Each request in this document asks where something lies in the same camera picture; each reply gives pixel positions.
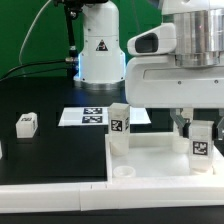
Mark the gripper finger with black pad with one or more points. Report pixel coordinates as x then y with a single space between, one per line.
220 126

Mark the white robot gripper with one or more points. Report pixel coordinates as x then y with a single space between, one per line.
156 82

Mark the white square table top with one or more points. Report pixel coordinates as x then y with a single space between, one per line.
152 161

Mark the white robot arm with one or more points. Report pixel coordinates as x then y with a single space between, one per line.
180 63

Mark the white sheet with tags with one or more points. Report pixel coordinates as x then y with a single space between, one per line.
83 116

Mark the white front fence bar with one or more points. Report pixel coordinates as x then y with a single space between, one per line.
118 194

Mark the white block at left edge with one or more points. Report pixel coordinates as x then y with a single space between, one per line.
1 154

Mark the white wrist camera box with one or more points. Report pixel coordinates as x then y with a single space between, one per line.
157 41

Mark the black camera stand pole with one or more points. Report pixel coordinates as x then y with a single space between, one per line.
72 9

